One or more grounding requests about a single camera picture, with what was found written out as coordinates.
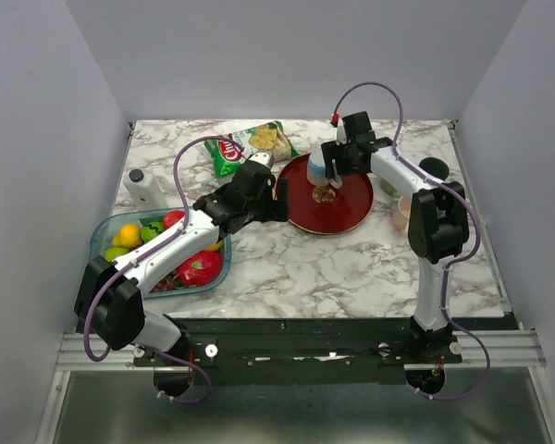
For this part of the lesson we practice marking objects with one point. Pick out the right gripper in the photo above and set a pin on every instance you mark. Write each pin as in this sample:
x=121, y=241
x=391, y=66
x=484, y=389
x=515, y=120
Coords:
x=330, y=151

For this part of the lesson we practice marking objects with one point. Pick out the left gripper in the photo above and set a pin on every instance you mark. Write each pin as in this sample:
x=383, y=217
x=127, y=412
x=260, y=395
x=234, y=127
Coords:
x=277, y=210

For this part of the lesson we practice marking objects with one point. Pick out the light blue mug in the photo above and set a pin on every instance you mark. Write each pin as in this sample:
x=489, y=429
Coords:
x=316, y=171

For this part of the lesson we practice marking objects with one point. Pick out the light green mug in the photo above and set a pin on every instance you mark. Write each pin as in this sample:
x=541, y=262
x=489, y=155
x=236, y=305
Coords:
x=388, y=189

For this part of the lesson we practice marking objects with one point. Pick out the pink mug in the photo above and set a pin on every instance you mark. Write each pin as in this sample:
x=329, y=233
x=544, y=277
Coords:
x=401, y=215

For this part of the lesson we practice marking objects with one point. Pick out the dark teal mug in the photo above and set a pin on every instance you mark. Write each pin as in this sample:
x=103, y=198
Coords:
x=435, y=167

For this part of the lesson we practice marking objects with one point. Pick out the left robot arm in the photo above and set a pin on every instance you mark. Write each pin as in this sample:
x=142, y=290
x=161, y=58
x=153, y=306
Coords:
x=109, y=301

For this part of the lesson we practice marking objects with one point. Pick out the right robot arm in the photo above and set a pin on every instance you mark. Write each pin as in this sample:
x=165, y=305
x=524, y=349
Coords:
x=438, y=226

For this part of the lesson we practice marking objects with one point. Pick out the round red lacquer tray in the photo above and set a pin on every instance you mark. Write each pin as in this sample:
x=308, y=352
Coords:
x=325, y=210

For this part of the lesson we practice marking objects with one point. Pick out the green chips bag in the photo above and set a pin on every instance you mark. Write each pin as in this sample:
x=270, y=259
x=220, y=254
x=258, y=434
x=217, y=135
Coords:
x=266, y=138

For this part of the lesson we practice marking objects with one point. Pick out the yellow lemon toy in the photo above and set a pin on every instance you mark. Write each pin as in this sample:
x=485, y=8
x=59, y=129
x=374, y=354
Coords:
x=129, y=236
x=215, y=247

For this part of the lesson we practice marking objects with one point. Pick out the red dragon fruit toy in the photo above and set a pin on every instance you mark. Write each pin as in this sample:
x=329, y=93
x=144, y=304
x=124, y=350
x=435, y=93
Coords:
x=200, y=270

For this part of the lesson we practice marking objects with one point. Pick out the red apple toy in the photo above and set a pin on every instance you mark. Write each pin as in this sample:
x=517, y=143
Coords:
x=172, y=218

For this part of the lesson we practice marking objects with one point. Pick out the green avocado toy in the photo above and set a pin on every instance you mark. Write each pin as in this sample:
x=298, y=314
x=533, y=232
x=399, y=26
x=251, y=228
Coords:
x=151, y=230

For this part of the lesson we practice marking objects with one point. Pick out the white bottle black cap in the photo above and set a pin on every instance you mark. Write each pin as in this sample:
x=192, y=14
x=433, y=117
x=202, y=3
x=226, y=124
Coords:
x=144, y=190

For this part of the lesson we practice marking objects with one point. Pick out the dark grape bunch toy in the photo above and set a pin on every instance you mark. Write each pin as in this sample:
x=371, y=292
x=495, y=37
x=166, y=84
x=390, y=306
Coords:
x=168, y=283

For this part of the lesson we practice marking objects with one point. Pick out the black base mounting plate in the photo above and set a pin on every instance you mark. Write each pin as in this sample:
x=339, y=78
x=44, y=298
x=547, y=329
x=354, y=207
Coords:
x=244, y=352

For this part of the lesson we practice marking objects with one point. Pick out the clear blue fruit container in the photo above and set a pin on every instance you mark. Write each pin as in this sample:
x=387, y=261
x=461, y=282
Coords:
x=104, y=233

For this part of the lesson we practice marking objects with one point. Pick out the green lime toy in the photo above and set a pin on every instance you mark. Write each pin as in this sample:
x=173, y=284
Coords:
x=113, y=253

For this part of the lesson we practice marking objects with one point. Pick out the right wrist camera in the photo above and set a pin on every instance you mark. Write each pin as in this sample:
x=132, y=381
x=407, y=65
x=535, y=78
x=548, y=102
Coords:
x=341, y=137

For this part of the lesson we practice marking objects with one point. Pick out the aluminium frame rail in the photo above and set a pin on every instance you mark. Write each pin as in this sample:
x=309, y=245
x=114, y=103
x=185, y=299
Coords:
x=500, y=349

